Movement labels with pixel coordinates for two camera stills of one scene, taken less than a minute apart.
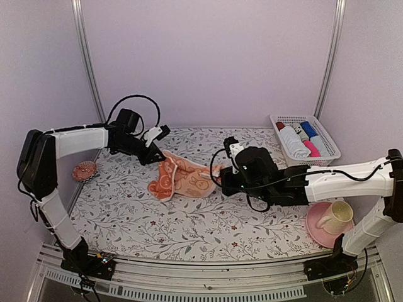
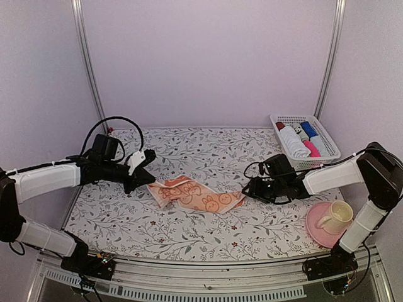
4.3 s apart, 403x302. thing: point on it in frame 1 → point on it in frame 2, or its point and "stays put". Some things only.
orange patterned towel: (177, 175) → (184, 191)
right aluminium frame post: (340, 10) stays put
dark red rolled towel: (279, 125) stays put
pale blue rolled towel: (321, 148) stays put
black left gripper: (147, 158) → (137, 180)
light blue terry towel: (294, 142) stays put
